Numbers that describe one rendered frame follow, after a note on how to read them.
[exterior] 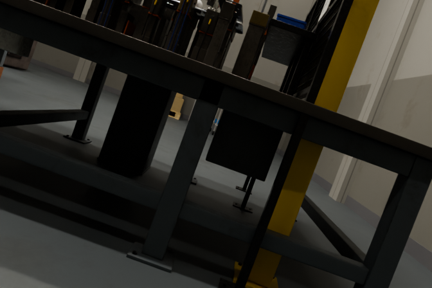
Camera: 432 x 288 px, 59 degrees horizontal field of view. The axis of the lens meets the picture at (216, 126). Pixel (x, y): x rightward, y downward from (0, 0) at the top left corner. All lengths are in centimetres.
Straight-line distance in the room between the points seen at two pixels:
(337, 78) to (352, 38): 15
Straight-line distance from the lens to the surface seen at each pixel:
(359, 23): 151
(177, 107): 865
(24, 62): 743
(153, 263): 138
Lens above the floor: 58
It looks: 3 degrees down
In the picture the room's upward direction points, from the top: 20 degrees clockwise
